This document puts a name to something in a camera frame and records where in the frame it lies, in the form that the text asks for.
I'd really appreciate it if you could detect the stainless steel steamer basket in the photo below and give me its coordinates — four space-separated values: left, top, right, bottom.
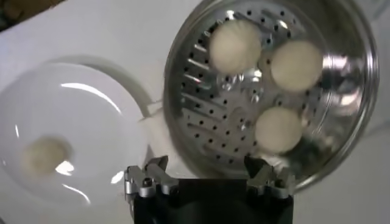
163 0 380 194

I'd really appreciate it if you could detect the white steamed baozi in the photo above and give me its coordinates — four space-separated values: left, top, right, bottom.
208 19 263 75
19 135 74 180
270 39 324 94
254 106 304 155

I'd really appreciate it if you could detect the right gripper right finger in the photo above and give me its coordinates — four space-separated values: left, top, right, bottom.
243 155 296 200

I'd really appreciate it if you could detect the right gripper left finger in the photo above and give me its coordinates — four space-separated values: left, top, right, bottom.
124 155 180 199

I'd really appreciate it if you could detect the white round plate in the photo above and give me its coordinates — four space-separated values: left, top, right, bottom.
0 60 152 220

